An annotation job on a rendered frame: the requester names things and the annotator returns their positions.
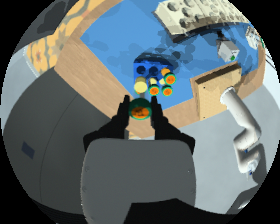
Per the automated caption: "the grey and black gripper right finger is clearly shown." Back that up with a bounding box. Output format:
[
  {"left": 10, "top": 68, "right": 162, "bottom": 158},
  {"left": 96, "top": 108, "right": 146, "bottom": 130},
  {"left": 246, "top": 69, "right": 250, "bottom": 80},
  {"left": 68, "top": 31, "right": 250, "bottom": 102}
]
[{"left": 150, "top": 96, "right": 195, "bottom": 156}]

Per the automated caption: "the blue bench mat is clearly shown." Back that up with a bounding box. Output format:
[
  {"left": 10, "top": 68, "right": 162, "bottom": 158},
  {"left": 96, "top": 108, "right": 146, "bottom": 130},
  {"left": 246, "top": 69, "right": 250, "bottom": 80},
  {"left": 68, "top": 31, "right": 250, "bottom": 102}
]
[{"left": 79, "top": 0, "right": 258, "bottom": 110}]

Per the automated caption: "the blue tube rack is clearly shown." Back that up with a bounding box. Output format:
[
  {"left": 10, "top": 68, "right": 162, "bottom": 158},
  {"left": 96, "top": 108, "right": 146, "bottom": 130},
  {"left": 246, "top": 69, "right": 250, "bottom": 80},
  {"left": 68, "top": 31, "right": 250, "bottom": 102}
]
[{"left": 133, "top": 59, "right": 174, "bottom": 88}]

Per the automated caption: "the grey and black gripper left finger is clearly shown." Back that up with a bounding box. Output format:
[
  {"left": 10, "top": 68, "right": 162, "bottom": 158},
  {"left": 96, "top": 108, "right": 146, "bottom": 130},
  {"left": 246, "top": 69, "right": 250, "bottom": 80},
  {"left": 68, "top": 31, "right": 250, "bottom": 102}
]
[{"left": 83, "top": 95, "right": 130, "bottom": 154}]

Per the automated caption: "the white blank tube rack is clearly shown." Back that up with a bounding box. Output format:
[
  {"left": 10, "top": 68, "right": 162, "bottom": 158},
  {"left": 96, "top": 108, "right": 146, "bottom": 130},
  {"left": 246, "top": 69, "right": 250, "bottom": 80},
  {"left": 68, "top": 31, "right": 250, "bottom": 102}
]
[{"left": 245, "top": 26, "right": 258, "bottom": 50}]

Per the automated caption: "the clear tube with dark green cap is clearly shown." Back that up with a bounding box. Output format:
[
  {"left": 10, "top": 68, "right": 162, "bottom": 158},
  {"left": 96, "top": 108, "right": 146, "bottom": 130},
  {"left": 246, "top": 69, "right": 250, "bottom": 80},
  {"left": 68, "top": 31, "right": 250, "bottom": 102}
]
[{"left": 254, "top": 34, "right": 264, "bottom": 43}]

